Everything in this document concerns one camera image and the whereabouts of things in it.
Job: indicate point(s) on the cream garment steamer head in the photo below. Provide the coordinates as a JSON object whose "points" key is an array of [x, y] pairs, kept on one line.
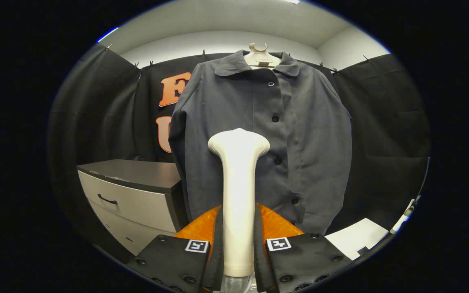
{"points": [[238, 195]]}

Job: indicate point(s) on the white table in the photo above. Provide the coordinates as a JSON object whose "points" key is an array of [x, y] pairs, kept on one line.
{"points": [[352, 236]]}

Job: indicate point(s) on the small black table item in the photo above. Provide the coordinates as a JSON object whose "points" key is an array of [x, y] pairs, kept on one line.
{"points": [[362, 250]]}

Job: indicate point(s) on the grey drawer cabinet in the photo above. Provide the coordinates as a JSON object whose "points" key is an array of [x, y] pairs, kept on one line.
{"points": [[136, 199]]}

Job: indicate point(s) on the white side shelf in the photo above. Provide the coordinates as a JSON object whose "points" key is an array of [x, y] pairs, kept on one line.
{"points": [[399, 224]]}

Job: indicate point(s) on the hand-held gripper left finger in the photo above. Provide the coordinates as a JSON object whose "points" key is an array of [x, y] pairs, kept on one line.
{"points": [[169, 260]]}

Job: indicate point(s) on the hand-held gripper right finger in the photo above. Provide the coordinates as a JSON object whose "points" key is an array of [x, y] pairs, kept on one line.
{"points": [[312, 256]]}

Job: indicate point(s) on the dark grey button shirt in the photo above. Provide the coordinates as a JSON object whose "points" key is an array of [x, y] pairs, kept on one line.
{"points": [[320, 142]]}

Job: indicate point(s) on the cream clothes hanger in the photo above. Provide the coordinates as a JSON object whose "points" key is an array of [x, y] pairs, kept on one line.
{"points": [[261, 57]]}

